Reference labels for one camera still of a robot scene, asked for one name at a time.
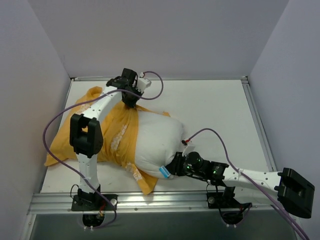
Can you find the white pillow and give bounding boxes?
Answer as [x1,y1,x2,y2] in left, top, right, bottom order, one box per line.
[134,111,184,179]

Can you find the orange pillowcase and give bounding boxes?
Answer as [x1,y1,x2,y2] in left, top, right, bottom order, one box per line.
[44,86,173,196]

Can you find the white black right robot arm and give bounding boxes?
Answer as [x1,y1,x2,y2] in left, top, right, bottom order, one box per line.
[159,151,315,219]

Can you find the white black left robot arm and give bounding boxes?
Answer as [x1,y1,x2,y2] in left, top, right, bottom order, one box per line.
[69,68,151,210]

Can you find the blue white pillow label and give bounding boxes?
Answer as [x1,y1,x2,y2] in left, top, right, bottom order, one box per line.
[159,165,173,179]

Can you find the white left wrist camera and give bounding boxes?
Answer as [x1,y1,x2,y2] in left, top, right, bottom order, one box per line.
[136,72,152,93]

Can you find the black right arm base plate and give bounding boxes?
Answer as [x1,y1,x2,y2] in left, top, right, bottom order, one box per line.
[206,187,252,210]

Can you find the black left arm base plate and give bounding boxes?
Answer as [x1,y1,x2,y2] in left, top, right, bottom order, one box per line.
[71,194,118,212]

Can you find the aluminium front rail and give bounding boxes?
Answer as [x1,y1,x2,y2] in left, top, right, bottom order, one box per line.
[27,191,276,216]

